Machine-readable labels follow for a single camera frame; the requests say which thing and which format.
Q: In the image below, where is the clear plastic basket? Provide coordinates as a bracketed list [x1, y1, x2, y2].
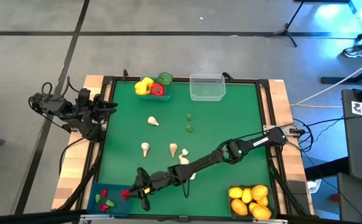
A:
[188, 73, 226, 102]

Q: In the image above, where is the black desk leg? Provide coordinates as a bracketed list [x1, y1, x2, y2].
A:
[320, 60, 362, 85]

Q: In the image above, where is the black tripod stand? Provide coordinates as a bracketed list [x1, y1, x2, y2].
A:
[265, 0, 307, 48]

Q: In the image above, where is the dark grey cabinet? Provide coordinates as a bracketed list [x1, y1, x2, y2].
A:
[341, 81, 362, 184]

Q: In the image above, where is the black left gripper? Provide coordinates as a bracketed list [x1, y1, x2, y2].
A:
[77, 88, 119, 124]

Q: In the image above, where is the white cable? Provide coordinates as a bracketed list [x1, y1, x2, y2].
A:
[289, 53, 362, 109]

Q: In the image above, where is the grey storage box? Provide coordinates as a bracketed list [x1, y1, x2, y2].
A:
[336, 172, 362, 223]

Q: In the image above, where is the person's shoe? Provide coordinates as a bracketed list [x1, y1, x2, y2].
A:
[342, 45, 362, 59]

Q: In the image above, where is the teal translucent plastic basket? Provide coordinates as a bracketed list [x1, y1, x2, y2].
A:
[136, 73, 172, 102]

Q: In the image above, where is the silver mounting plate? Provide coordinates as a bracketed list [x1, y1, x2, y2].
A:
[263, 124, 297, 134]

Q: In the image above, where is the thick black cable conduit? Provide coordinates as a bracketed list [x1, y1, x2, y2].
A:
[56, 146, 104, 212]

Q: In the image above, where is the red bell pepper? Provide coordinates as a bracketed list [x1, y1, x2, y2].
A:
[151, 82, 165, 96]

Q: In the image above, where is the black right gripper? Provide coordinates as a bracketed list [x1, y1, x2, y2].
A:
[128, 167, 169, 212]

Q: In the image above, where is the black rig beam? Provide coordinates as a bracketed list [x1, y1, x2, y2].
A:
[0, 210, 87, 224]

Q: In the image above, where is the green bell pepper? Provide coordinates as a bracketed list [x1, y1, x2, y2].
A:
[157, 72, 174, 87]

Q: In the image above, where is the blue plastic basket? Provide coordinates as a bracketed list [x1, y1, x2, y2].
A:
[86, 183, 133, 217]

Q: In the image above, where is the green table mat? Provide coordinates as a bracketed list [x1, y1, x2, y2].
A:
[97, 81, 272, 217]

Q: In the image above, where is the black cable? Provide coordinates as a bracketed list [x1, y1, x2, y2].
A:
[291, 114, 362, 156]

